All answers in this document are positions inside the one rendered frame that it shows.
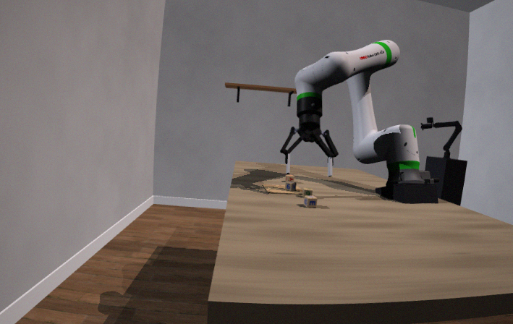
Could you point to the tan flat mat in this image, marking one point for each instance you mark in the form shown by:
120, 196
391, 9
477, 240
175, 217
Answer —
280, 189

